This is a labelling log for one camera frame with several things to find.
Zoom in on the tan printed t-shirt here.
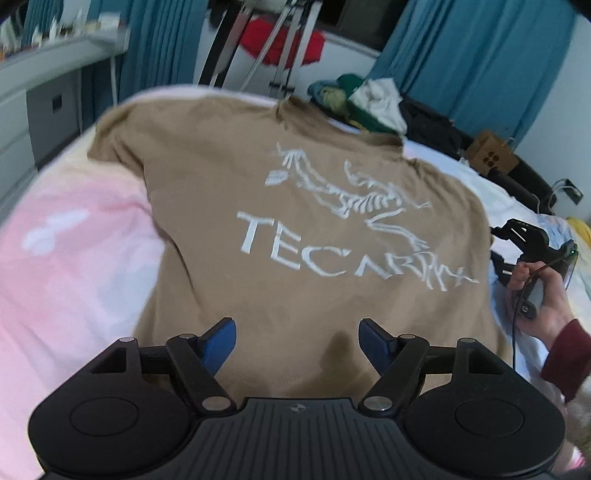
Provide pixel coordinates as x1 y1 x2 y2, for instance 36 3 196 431
88 96 512 399

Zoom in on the dark red sleeve forearm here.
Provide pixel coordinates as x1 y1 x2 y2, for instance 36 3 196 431
541 319 591 403

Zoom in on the black clothes pile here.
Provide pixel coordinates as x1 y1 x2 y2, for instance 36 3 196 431
399 97 474 160

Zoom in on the person's right hand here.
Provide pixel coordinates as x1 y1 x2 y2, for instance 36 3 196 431
506 262 575 351

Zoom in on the yellow pillow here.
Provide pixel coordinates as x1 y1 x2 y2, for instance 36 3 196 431
567 217 591 246

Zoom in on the black sofa chair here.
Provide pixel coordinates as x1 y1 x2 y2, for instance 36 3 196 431
487 157 556 215

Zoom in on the pastel tie-dye bed sheet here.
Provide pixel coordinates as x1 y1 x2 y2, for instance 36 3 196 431
0 83 591 480

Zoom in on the right blue curtain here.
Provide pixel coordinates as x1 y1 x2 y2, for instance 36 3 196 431
369 0 578 144

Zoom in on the blue curtain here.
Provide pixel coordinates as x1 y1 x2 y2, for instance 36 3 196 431
18 0 211 131
369 0 578 144

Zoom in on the white garment on pile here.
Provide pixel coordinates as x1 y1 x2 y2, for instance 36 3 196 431
349 78 408 137

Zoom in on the green garment on pile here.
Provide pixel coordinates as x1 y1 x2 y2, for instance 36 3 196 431
337 74 408 137

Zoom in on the white dressing table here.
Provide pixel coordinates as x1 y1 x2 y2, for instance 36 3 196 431
1 28 130 218

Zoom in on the left blue curtain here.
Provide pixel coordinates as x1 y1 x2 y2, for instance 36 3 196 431
18 0 211 131

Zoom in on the garment steamer stand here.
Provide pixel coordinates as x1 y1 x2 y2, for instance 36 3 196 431
238 1 322 98

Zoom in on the red garment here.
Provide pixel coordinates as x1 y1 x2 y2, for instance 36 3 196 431
240 17 325 68

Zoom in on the white tissue box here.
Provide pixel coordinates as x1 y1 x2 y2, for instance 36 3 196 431
97 12 120 29

